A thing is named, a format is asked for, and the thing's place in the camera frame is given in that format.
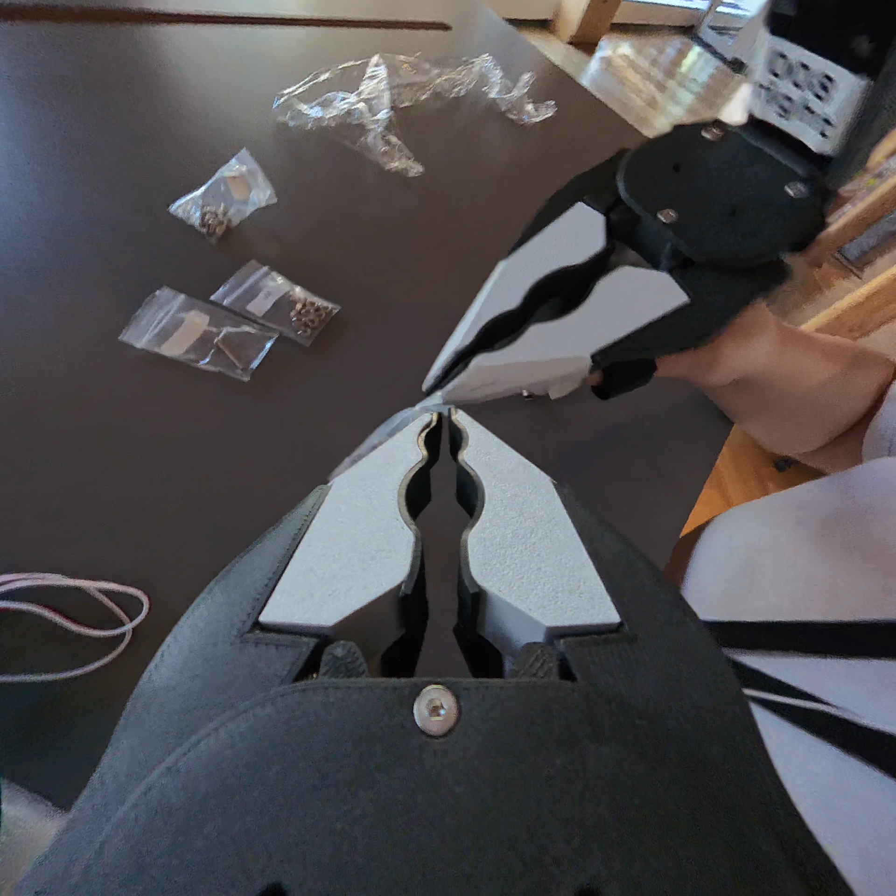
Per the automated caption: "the black harness strap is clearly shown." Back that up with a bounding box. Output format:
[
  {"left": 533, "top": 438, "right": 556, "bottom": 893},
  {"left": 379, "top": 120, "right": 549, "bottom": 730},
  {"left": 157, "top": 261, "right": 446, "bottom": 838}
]
[{"left": 703, "top": 619, "right": 896, "bottom": 779}]

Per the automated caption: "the clear bag of nuts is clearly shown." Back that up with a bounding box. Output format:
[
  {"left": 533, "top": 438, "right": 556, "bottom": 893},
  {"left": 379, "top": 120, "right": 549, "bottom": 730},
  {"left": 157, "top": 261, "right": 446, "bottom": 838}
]
[{"left": 210, "top": 260, "right": 343, "bottom": 347}]

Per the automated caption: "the dark grey desk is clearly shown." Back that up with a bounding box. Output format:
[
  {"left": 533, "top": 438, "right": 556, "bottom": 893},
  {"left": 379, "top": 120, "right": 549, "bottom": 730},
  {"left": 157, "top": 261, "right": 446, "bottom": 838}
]
[{"left": 0, "top": 0, "right": 736, "bottom": 806}]

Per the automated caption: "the red white servo cable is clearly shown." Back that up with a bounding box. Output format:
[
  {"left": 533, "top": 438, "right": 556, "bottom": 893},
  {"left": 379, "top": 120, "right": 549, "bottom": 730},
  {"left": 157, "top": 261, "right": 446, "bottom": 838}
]
[{"left": 0, "top": 570, "right": 151, "bottom": 683}]

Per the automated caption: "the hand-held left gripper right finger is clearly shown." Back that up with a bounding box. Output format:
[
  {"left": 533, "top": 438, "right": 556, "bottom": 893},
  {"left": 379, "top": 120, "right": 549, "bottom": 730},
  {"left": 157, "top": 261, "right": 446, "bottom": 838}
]
[{"left": 448, "top": 409, "right": 623, "bottom": 662}]

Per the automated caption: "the person's right forearm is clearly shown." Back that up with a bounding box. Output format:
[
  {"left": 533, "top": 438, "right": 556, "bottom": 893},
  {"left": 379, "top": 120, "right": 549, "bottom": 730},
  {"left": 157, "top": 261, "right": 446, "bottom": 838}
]
[{"left": 714, "top": 315, "right": 896, "bottom": 477}]

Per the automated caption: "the crumpled clear plastic wrap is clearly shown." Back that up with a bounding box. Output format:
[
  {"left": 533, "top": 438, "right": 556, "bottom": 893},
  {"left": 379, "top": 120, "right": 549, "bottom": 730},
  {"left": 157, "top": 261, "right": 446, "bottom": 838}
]
[{"left": 272, "top": 52, "right": 559, "bottom": 177}]

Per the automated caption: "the person's right hand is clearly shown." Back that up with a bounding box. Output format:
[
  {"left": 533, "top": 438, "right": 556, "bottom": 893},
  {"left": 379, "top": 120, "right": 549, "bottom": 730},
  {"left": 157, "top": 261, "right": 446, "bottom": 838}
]
[{"left": 588, "top": 308, "right": 778, "bottom": 410}]

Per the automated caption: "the person's white shirt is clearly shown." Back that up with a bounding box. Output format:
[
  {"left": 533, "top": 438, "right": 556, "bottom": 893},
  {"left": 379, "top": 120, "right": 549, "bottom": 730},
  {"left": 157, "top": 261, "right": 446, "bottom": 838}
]
[{"left": 679, "top": 420, "right": 896, "bottom": 896}]

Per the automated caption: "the clear bag with flat part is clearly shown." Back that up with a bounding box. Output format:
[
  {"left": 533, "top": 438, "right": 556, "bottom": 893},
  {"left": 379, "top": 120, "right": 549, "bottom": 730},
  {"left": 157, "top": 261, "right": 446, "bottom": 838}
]
[{"left": 118, "top": 286, "right": 281, "bottom": 382}]

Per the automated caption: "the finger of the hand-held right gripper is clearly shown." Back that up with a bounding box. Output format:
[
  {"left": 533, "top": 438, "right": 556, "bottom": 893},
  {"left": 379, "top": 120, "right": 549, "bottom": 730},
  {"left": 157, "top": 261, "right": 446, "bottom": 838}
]
[
  {"left": 421, "top": 202, "right": 613, "bottom": 393},
  {"left": 434, "top": 266, "right": 693, "bottom": 408}
]

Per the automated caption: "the small clear screw bag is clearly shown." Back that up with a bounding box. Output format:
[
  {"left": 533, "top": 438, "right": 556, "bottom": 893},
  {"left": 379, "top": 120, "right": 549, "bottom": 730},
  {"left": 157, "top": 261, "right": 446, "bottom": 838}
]
[
  {"left": 168, "top": 147, "right": 279, "bottom": 245},
  {"left": 329, "top": 393, "right": 449, "bottom": 484}
]

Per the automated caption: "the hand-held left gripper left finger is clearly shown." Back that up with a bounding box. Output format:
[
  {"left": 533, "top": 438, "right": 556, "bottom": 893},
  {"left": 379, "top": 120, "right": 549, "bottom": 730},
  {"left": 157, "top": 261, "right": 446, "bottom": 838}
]
[{"left": 258, "top": 412, "right": 441, "bottom": 639}]

